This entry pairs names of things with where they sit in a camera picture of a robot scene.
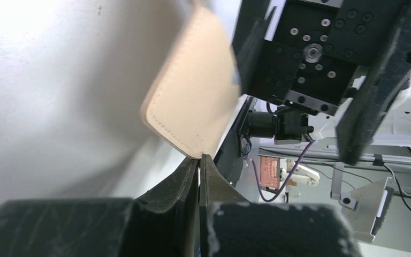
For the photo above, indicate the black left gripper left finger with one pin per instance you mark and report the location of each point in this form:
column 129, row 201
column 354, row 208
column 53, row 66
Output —
column 158, row 223

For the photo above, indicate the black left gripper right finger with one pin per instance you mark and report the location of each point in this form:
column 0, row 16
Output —
column 232, row 226

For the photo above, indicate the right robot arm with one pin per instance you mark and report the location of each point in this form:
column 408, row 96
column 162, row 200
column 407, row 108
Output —
column 290, row 124

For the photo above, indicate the aluminium front frame rail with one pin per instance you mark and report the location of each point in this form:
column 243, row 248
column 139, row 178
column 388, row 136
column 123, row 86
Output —
column 376, row 160

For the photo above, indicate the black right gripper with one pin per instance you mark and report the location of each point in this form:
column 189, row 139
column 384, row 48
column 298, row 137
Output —
column 313, row 52

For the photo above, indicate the beige leather card holder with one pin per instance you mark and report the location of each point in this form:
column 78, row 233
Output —
column 192, row 99

